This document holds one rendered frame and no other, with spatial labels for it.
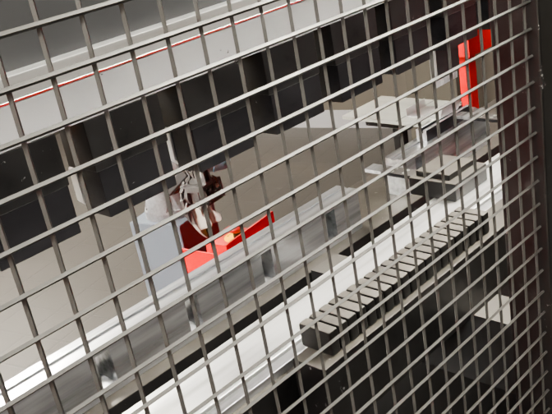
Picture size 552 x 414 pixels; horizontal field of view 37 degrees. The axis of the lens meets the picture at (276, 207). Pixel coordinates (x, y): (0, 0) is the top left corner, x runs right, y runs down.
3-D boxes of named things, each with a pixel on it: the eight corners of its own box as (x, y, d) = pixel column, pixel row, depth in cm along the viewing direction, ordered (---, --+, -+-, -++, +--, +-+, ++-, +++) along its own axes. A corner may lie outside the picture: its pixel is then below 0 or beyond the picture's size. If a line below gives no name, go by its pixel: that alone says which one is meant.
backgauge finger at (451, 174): (385, 164, 185) (383, 144, 183) (487, 179, 168) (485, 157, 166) (353, 184, 178) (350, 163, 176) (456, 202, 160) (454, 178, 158)
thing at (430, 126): (460, 114, 213) (459, 103, 212) (470, 115, 211) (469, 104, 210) (416, 140, 201) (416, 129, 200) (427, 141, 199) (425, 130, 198)
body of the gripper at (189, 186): (207, 209, 195) (194, 163, 191) (181, 209, 200) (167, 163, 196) (227, 197, 200) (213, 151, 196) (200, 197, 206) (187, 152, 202)
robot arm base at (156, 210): (135, 220, 236) (127, 189, 233) (166, 199, 248) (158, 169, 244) (177, 223, 229) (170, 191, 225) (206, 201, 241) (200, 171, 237)
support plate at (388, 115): (381, 98, 232) (381, 95, 231) (462, 105, 214) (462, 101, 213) (342, 119, 220) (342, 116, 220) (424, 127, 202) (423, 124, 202)
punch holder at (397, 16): (404, 56, 197) (397, -13, 190) (434, 57, 191) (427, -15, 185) (366, 74, 187) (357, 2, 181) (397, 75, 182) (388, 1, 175)
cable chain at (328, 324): (460, 225, 147) (458, 205, 145) (490, 231, 143) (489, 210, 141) (301, 346, 120) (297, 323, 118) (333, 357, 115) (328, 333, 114)
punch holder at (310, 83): (295, 108, 172) (282, 30, 165) (325, 111, 166) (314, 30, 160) (246, 131, 162) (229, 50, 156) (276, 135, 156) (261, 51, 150)
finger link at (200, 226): (213, 242, 199) (204, 209, 196) (196, 241, 203) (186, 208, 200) (222, 237, 202) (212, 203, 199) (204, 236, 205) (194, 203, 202)
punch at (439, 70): (453, 76, 207) (450, 39, 204) (460, 77, 206) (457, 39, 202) (431, 88, 201) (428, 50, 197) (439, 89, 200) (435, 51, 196)
